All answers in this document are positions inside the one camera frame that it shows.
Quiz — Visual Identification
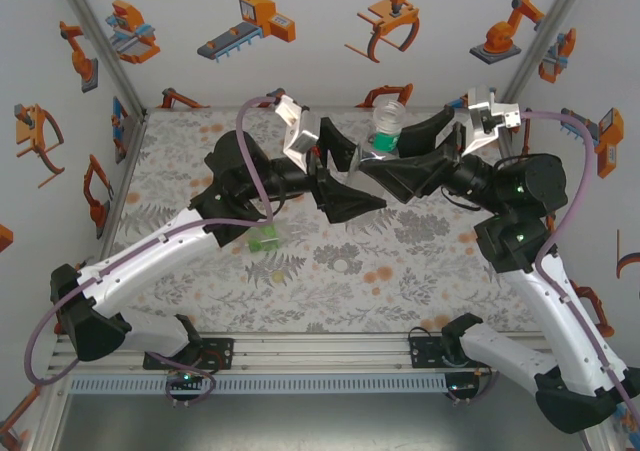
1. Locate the aluminium side rail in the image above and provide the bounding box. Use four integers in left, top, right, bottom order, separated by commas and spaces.
94, 109, 150, 260

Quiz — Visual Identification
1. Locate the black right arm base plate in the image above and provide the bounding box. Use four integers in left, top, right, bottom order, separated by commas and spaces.
408, 334, 484, 371

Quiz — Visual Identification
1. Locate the aluminium frame post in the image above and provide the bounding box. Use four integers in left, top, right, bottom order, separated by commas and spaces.
497, 0, 597, 110
49, 0, 149, 122

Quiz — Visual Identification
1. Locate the clear bottle dark green label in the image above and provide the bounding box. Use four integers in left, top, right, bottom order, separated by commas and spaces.
349, 98, 407, 190

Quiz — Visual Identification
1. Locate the short purple cable loop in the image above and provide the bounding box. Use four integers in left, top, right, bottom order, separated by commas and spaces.
447, 360, 501, 405
149, 363, 219, 408

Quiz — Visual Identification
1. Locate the clear bottle light green label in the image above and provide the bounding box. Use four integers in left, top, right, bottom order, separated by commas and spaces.
246, 219, 290, 253

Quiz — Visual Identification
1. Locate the aluminium frame leg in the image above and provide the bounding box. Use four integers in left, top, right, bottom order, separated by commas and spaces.
579, 428, 619, 451
27, 384, 71, 451

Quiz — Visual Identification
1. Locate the grey slotted cable duct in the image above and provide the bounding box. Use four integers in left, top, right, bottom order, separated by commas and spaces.
67, 373, 450, 396

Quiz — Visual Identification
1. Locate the floral patterned table cover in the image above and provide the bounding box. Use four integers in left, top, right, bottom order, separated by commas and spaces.
99, 108, 564, 335

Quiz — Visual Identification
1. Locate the aluminium mounting rail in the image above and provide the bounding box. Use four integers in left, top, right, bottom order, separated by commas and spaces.
49, 331, 589, 373

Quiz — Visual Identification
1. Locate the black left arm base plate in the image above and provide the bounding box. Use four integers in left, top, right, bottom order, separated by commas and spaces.
143, 337, 236, 372

